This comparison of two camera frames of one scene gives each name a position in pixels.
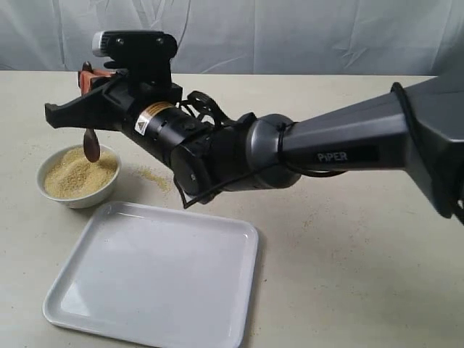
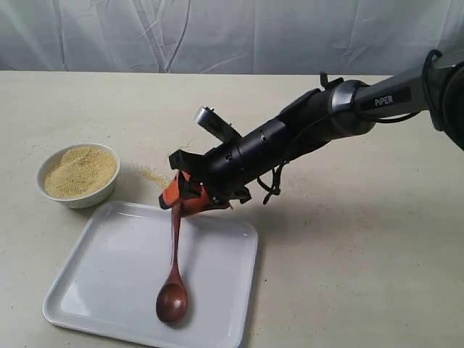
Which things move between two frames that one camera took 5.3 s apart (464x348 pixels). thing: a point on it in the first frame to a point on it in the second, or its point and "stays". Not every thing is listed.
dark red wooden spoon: x=91 y=138 to x=172 y=301
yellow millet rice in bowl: x=69 y=174 stays
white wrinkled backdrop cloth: x=411 y=38 stays
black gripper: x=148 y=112 to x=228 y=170
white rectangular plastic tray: x=157 y=276 stays
